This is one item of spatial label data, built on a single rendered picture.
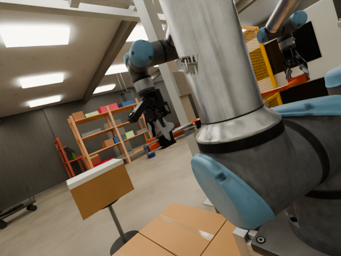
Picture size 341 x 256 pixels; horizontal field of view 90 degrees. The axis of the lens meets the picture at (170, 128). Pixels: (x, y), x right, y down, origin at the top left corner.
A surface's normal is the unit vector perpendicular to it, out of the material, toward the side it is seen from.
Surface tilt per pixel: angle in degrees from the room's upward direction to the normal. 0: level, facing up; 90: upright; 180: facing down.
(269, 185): 85
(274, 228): 0
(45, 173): 90
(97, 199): 90
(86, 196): 90
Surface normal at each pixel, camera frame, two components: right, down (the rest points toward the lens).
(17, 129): 0.57, -0.14
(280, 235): -0.36, -0.93
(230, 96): -0.15, 0.19
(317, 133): 0.05, -0.51
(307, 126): -0.07, -0.70
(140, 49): 0.29, -0.02
